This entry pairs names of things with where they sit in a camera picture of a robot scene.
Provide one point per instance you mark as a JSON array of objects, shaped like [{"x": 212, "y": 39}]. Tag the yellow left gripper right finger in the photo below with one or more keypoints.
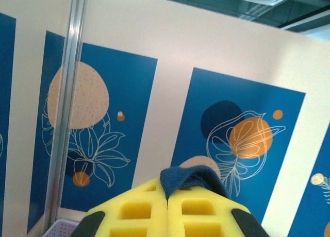
[{"x": 221, "y": 213}]

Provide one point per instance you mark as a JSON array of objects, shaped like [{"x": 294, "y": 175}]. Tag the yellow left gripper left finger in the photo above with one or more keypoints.
[{"x": 134, "y": 195}]

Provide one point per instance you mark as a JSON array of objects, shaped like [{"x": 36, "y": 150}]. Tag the navy blue t-shirt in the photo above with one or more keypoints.
[{"x": 185, "y": 179}]

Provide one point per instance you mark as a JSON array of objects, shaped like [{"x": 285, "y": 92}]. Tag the lavender perforated plastic basket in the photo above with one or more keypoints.
[{"x": 62, "y": 229}]

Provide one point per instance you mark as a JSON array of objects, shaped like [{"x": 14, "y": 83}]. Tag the blue floral wall poster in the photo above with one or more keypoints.
[
  {"x": 6, "y": 92},
  {"x": 129, "y": 92},
  {"x": 319, "y": 208},
  {"x": 283, "y": 118}
]

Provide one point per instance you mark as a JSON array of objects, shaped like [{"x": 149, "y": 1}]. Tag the aluminium frame post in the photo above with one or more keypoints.
[{"x": 68, "y": 92}]

